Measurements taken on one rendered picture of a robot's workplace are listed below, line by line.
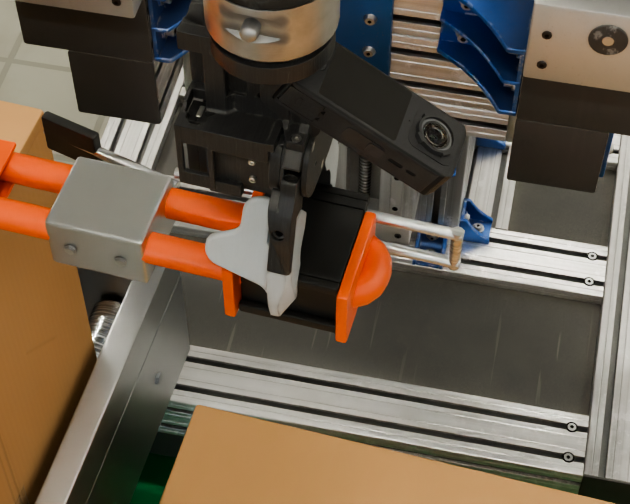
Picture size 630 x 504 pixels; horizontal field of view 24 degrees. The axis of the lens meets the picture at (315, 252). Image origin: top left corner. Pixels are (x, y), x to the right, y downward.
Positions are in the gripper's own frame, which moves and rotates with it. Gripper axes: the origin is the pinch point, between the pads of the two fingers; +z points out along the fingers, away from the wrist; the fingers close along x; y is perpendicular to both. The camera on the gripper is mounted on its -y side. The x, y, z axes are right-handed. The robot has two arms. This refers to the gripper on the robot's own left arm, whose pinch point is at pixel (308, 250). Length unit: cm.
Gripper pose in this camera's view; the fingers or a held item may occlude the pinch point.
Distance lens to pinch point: 96.5
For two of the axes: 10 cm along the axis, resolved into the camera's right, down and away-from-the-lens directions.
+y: -9.6, -2.2, 1.7
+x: -2.8, 7.6, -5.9
